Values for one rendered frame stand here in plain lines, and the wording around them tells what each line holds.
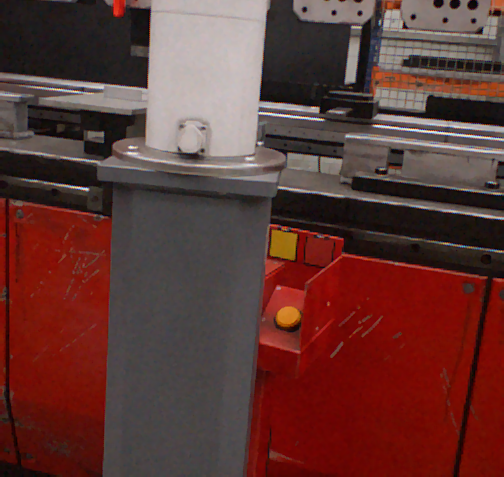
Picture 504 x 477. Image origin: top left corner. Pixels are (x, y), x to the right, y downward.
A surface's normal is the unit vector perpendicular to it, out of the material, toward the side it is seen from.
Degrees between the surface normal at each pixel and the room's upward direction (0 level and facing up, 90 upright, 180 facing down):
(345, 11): 90
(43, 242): 90
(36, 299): 90
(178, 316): 90
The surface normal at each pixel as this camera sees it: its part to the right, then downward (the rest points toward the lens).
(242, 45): 0.65, 0.25
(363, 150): -0.28, 0.22
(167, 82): -0.61, 0.15
